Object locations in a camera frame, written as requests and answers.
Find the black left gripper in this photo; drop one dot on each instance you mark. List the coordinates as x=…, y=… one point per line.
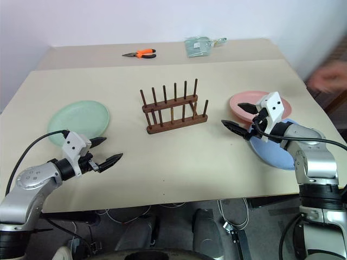
x=89, y=164

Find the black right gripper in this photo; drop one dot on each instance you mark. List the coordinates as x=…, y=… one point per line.
x=257, y=127

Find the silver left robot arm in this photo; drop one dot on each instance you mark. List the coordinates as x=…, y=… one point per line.
x=29, y=179

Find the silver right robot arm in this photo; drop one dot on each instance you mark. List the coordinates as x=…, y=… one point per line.
x=314, y=162

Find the wooden dish rack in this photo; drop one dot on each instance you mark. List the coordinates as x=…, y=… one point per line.
x=176, y=126

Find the blurred person hand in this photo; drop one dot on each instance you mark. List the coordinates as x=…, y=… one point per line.
x=329, y=78

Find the red plate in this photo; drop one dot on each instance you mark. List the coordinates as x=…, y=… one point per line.
x=249, y=97

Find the green plate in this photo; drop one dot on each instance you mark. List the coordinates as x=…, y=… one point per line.
x=78, y=116

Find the blue plate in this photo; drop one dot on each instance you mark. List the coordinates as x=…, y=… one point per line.
x=268, y=154

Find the green plastic packet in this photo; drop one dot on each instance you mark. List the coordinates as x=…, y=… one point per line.
x=196, y=47

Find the dark grey rounded shape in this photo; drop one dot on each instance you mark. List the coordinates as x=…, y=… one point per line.
x=207, y=233
x=137, y=235

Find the brown wooden furniture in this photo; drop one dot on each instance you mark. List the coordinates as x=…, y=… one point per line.
x=337, y=105

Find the orange black pliers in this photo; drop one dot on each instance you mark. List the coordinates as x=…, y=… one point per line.
x=143, y=52

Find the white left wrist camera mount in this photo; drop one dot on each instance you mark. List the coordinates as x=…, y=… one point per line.
x=72, y=146

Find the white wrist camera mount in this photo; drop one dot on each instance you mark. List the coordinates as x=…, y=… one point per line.
x=273, y=109
x=72, y=146

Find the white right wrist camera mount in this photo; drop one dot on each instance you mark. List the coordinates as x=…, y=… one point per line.
x=273, y=109

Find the black table frame bar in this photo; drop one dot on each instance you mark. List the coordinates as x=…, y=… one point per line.
x=273, y=201
x=70, y=217

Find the grey metal bracket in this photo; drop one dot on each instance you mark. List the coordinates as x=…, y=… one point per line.
x=238, y=241

